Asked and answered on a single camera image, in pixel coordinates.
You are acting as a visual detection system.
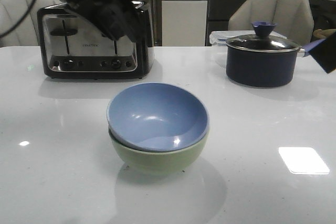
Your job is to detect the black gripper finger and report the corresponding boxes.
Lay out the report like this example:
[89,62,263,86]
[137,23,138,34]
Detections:
[309,33,335,73]

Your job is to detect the blue bowl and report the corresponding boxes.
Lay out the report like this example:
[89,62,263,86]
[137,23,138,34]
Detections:
[107,83,209,152]

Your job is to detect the green bowl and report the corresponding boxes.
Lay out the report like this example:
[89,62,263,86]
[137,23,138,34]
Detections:
[108,130,209,176]

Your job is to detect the woven basket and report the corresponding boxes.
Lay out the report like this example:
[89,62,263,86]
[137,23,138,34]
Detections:
[313,28,336,39]

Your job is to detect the beige armchair right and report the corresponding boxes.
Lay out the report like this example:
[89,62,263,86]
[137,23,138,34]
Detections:
[228,0,314,45]

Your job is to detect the beige armchair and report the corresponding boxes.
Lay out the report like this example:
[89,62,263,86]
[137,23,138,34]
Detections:
[228,0,314,45]
[1,0,61,47]

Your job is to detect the black chrome four-slot toaster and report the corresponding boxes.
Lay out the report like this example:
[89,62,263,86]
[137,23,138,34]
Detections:
[37,1,154,79]

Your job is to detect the glass pot lid blue knob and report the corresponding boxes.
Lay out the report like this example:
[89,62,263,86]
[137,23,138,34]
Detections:
[226,21,300,52]

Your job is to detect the dark blue cooking pot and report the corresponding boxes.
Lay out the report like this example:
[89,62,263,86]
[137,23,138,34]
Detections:
[226,42,314,88]

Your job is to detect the white drawer cabinet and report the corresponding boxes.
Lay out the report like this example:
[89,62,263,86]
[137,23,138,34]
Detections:
[162,0,207,46]

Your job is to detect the beige armchair left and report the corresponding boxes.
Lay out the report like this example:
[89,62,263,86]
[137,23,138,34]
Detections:
[1,0,61,47]

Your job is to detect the clear plastic food container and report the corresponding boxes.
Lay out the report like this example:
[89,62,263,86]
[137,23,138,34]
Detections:
[209,30,287,47]

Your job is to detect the black cable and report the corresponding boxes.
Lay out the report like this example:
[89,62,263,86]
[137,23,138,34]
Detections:
[0,0,48,39]

